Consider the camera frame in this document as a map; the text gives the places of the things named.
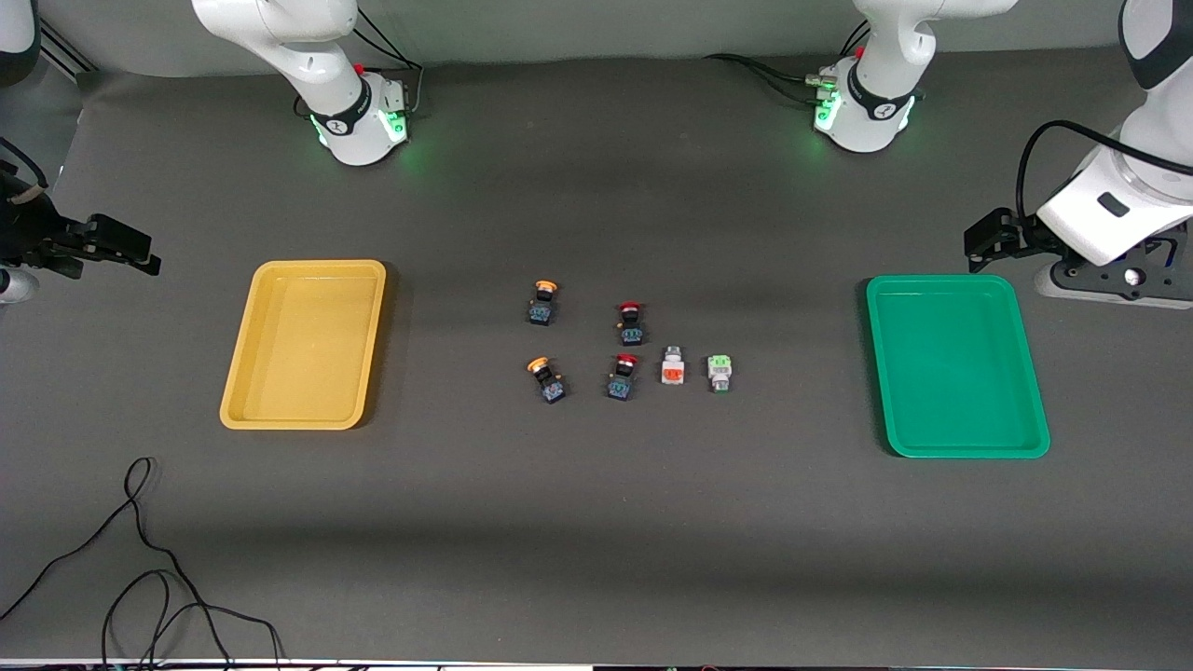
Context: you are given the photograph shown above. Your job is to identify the yellow plastic tray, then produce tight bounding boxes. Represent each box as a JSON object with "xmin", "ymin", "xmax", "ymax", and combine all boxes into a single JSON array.
[{"xmin": 219, "ymin": 259, "xmax": 388, "ymax": 431}]

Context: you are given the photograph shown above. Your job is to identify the aluminium frame rail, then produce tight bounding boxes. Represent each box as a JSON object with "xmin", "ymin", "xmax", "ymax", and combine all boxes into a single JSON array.
[{"xmin": 35, "ymin": 17, "xmax": 96, "ymax": 75}]

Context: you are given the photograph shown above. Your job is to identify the dark grey table mat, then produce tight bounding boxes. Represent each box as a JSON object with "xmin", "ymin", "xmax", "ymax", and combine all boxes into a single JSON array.
[{"xmin": 0, "ymin": 42, "xmax": 1193, "ymax": 667}]

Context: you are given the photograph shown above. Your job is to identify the green plastic tray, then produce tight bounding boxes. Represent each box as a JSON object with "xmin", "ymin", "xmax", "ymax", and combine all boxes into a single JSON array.
[{"xmin": 865, "ymin": 274, "xmax": 1051, "ymax": 459}]

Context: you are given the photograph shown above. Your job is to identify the loose thin black cable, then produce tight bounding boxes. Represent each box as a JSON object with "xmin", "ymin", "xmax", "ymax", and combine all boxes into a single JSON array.
[{"xmin": 0, "ymin": 457, "xmax": 285, "ymax": 667}]

